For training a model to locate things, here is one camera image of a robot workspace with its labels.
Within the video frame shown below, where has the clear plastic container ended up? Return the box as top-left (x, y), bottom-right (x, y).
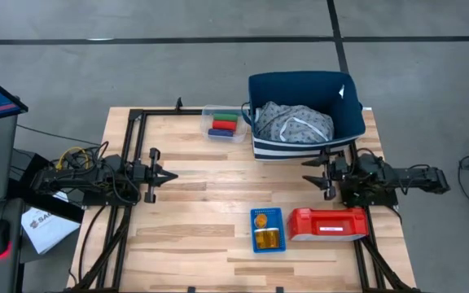
top-left (200, 104), bottom-right (248, 144)

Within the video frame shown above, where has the red block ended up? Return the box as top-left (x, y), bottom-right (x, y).
top-left (212, 120), bottom-right (238, 131)

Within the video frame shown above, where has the blue block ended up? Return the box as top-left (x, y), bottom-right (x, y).
top-left (207, 128), bottom-right (235, 138)

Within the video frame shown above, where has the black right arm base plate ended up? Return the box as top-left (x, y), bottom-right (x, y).
top-left (339, 178), bottom-right (398, 208)

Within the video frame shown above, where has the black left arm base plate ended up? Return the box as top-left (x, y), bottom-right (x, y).
top-left (81, 178), bottom-right (140, 208)

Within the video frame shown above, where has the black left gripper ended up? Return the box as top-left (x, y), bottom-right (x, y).
top-left (131, 147), bottom-right (179, 204)

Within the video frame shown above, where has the red first aid case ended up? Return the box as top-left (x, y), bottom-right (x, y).
top-left (287, 207), bottom-right (370, 243)

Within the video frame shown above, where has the yellow cable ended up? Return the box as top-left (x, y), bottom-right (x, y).
top-left (56, 146), bottom-right (91, 171)

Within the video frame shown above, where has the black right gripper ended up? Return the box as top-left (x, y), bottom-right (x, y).
top-left (300, 146), bottom-right (362, 201)

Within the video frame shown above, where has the black metal stand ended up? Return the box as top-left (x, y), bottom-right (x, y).
top-left (8, 149), bottom-right (85, 224)

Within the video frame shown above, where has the white printed paper sheet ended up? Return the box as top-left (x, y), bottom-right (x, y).
top-left (20, 190), bottom-right (81, 256)

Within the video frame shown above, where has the grey patterned cloth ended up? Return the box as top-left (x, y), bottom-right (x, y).
top-left (254, 100), bottom-right (335, 143)

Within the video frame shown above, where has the blue plastic basket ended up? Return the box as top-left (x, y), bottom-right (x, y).
top-left (249, 207), bottom-right (287, 254)

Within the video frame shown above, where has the thin black cable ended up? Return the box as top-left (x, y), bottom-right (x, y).
top-left (15, 124), bottom-right (103, 147)

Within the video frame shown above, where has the navy white striped fabric bin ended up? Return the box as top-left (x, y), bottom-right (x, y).
top-left (240, 71), bottom-right (366, 162)

